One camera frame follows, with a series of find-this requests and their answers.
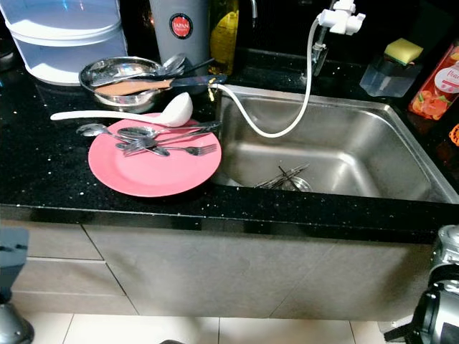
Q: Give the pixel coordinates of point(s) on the white plastic ladle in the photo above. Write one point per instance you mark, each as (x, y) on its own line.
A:
(178, 111)

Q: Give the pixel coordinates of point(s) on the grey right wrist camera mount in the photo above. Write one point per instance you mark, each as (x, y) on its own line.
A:
(448, 251)

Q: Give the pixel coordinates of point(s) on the dark cabinet with white trim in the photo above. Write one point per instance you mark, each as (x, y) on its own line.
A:
(398, 333)

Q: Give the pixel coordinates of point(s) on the steel sink drain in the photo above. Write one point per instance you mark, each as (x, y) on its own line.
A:
(299, 185)

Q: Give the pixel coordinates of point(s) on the steel fork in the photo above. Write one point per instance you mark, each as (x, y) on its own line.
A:
(136, 147)
(208, 149)
(173, 64)

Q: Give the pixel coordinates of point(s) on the grey water filter canister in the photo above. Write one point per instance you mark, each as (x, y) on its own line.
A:
(179, 50)

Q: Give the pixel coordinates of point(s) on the chrome tap stem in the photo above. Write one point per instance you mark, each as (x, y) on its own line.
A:
(320, 57)

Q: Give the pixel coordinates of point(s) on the stainless steel sink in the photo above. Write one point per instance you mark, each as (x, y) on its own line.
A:
(344, 143)

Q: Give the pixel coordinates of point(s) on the stainless steel bowl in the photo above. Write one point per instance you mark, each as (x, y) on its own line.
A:
(104, 72)

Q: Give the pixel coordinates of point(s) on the clear plastic sponge holder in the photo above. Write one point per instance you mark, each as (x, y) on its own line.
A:
(384, 79)

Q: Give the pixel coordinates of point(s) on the yellow cooking oil bottle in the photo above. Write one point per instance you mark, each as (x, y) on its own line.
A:
(224, 36)

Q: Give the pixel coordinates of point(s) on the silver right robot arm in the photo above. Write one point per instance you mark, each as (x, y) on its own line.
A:
(437, 315)

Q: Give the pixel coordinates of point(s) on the peach dish soap bottle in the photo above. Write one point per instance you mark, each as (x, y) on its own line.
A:
(434, 97)

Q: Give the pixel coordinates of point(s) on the yellow sponge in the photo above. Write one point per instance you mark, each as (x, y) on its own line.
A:
(404, 51)

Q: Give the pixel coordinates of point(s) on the pink plate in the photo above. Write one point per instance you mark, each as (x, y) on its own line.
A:
(154, 175)

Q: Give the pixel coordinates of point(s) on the white tap diverter valve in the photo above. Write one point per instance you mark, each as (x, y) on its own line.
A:
(341, 20)

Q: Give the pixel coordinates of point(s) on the grey kitchen cabinet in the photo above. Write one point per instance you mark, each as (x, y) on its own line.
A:
(222, 276)

